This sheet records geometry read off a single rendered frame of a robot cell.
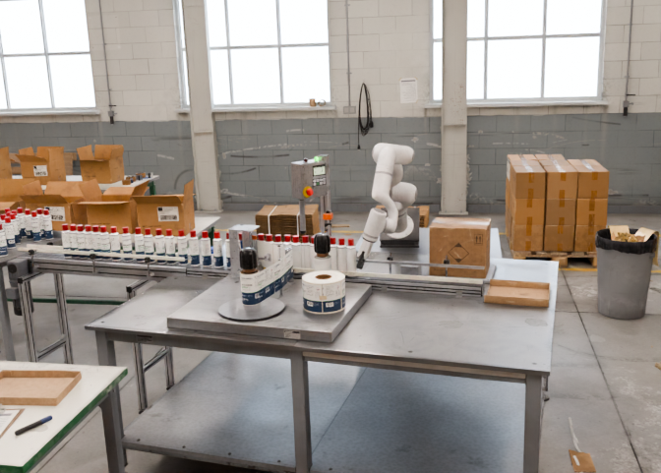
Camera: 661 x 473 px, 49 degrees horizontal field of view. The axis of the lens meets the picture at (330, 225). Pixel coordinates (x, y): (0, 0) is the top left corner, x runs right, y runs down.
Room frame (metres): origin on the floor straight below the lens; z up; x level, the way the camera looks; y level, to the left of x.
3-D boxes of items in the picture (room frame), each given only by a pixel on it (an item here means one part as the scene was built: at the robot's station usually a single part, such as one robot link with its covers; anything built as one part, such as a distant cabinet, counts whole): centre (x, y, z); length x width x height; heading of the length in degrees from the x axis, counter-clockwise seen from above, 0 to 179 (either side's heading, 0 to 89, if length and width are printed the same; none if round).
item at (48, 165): (7.59, 2.99, 0.97); 0.42 x 0.39 x 0.37; 167
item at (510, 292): (3.45, -0.92, 0.85); 0.30 x 0.26 x 0.04; 72
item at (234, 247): (3.81, 0.46, 1.01); 0.14 x 0.13 x 0.26; 72
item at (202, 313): (3.38, 0.29, 0.86); 0.80 x 0.67 x 0.05; 72
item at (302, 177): (3.88, 0.10, 1.38); 0.17 x 0.10 x 0.19; 127
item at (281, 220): (7.99, 0.47, 0.16); 0.65 x 0.54 x 0.32; 84
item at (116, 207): (5.38, 1.59, 0.96); 0.53 x 0.45 x 0.37; 171
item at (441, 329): (3.63, -0.06, 0.82); 2.10 x 1.50 x 0.02; 72
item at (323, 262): (3.47, 0.04, 1.03); 0.09 x 0.09 x 0.30
